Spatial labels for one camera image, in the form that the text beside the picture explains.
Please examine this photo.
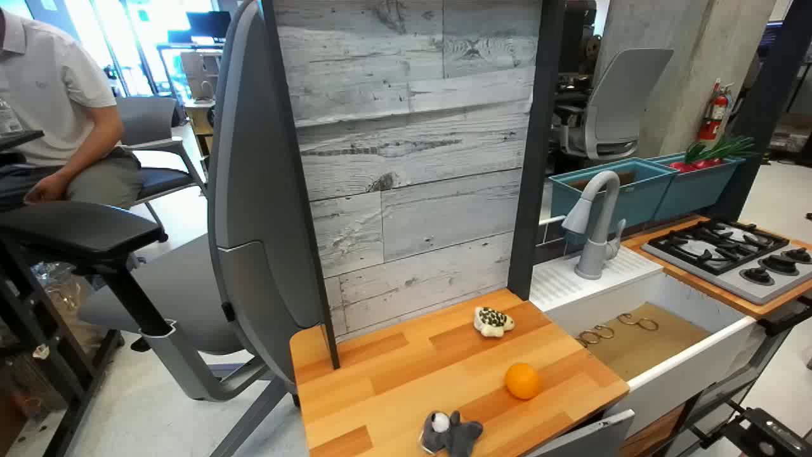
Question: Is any grey toy tap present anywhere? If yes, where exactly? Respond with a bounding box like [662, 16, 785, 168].
[563, 169, 627, 280]

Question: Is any white green toy turtle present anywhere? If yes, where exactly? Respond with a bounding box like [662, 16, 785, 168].
[474, 306, 515, 338]

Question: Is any grey plush toy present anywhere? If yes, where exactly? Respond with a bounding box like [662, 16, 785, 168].
[418, 412, 482, 457]

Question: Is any toy gas stove top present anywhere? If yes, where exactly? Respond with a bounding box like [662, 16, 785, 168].
[645, 221, 812, 305]

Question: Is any grey wood panel backsplash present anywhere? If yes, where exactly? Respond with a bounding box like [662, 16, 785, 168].
[273, 0, 540, 334]

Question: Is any wooden butcher block counter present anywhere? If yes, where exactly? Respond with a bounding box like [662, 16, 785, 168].
[290, 290, 627, 457]

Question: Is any orange fruit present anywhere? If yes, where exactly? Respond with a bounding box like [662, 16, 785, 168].
[503, 362, 540, 402]

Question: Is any background grey office chair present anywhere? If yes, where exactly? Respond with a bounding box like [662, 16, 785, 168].
[555, 47, 673, 163]

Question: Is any teal planter box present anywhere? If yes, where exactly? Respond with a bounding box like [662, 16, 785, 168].
[550, 159, 671, 229]
[649, 151, 742, 221]

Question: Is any black armrest chair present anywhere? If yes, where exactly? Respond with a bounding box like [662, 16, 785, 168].
[0, 197, 186, 341]

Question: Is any red fire extinguisher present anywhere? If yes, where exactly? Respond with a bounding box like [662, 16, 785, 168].
[698, 80, 730, 144]

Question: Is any seated person white shirt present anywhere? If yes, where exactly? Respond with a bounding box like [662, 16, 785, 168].
[0, 8, 139, 207]

